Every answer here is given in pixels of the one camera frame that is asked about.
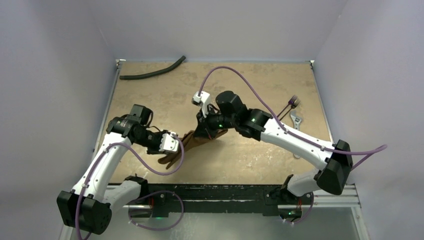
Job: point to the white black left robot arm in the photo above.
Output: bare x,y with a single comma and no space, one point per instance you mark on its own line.
88,206

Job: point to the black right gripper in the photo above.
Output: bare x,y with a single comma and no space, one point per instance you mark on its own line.
205,127

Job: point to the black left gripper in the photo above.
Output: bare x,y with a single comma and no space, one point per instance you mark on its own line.
156,150

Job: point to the adjustable wrench red handle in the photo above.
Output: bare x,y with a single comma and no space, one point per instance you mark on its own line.
296,120

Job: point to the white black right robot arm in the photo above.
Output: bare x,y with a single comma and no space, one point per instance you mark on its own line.
331,170

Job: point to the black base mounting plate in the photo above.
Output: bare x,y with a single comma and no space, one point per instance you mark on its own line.
266,199

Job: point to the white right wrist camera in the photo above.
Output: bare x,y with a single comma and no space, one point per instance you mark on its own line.
202,99

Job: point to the black foam tube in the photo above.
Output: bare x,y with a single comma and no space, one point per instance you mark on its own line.
154,73

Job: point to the brown fabric napkin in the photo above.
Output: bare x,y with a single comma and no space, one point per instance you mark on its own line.
189,142

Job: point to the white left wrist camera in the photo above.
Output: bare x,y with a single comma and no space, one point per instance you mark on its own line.
169,143

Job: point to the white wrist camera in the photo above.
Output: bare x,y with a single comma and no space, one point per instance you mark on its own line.
169,143
202,99

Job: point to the aluminium extrusion rail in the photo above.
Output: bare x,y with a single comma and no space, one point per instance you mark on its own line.
348,199

